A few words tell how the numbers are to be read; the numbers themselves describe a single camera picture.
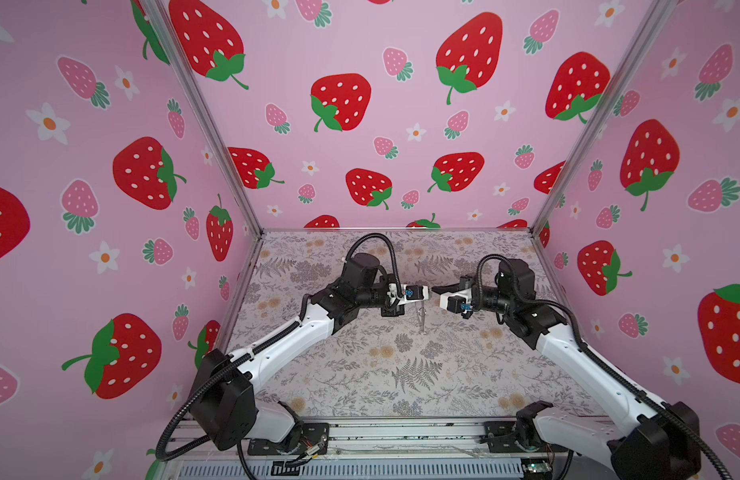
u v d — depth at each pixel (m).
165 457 0.37
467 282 0.65
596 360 0.47
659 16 0.69
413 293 0.60
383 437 0.76
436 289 0.72
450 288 0.72
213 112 0.86
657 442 0.38
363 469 0.70
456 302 0.58
